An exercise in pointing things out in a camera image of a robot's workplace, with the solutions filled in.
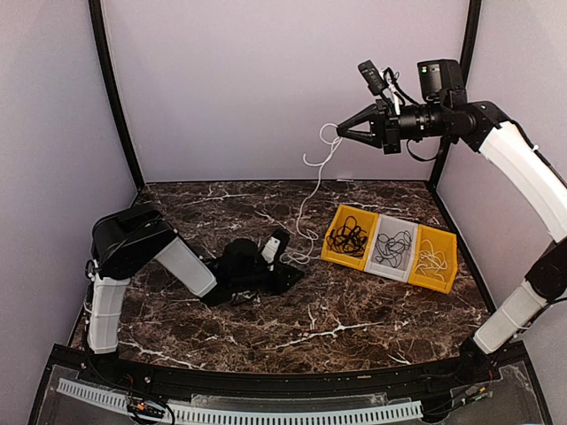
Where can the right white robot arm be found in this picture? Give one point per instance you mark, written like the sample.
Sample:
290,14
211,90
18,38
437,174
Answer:
490,132

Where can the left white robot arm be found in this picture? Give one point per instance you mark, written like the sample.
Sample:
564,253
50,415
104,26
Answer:
125,242

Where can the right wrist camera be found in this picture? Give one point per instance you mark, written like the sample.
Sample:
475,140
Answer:
378,86

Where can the black front rail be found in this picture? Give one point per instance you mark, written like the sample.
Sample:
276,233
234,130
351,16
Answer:
428,379

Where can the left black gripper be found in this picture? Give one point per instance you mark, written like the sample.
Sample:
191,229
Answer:
280,283

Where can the left black frame post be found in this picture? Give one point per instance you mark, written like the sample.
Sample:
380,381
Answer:
113,96

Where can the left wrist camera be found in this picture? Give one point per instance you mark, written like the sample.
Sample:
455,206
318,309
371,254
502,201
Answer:
275,247

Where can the yellow plastic bin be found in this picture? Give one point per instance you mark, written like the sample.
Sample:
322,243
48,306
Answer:
349,237
435,264

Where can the white slotted cable duct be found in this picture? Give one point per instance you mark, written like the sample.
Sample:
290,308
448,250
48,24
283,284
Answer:
203,409

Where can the right yellow plastic bin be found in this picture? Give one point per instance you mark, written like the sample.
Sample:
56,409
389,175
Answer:
435,264

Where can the white plastic bin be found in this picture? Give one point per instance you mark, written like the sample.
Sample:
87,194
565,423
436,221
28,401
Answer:
393,248

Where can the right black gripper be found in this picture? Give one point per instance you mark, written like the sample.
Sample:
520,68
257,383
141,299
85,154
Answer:
390,139

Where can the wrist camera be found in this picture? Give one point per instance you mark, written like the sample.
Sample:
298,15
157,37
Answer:
378,86
275,247

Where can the left yellow plastic bin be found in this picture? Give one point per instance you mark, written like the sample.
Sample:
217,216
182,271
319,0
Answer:
349,237

